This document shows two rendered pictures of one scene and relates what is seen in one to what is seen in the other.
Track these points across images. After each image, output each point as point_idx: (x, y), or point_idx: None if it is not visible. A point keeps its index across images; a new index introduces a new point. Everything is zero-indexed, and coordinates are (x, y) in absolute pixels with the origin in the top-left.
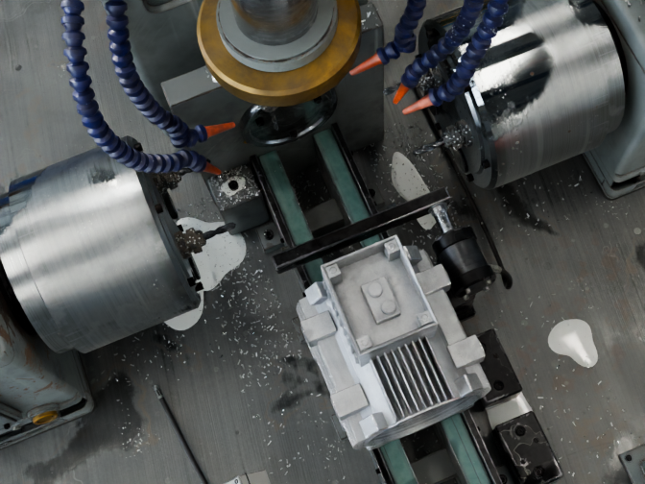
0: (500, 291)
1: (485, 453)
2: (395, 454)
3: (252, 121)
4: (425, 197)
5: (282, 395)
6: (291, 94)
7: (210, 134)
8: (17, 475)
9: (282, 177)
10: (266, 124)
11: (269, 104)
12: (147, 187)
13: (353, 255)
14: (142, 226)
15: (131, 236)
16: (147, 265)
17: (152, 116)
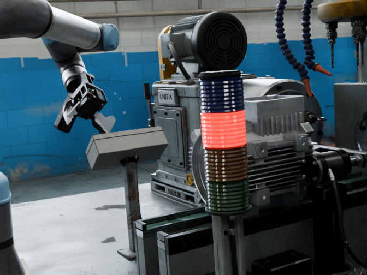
0: None
1: (207, 227)
2: (197, 215)
3: (359, 124)
4: (358, 150)
5: None
6: (323, 5)
7: (317, 68)
8: (165, 204)
9: (355, 180)
10: (366, 136)
11: (319, 15)
12: (286, 83)
13: (283, 96)
14: (267, 84)
15: (260, 85)
16: (252, 95)
17: (302, 35)
